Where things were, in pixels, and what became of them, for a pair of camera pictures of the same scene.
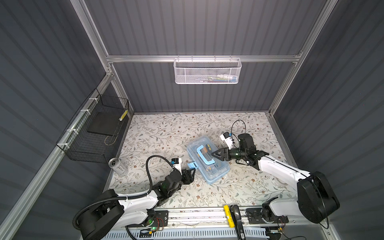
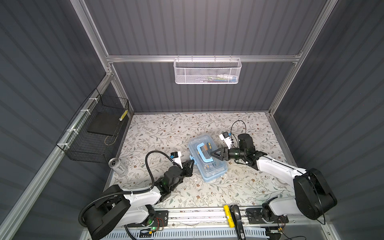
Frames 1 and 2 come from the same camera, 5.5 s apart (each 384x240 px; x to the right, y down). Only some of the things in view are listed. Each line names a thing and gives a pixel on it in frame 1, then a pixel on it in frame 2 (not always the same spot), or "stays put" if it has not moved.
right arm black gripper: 221,150 stays put
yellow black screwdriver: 208,148 stays put
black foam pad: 107,123 stays put
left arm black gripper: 190,177 -> 188,171
